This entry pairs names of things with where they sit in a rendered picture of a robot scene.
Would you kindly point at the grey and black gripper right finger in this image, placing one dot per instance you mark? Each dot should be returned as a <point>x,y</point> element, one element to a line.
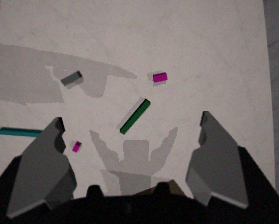
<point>223,176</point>

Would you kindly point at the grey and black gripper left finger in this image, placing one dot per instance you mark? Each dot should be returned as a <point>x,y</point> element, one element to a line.
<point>38,180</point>

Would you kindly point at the magenta rod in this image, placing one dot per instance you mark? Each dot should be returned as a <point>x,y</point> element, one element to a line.
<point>76,146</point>
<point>160,77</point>

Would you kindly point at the turquoise rod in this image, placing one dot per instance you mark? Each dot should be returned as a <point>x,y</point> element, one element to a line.
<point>19,132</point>

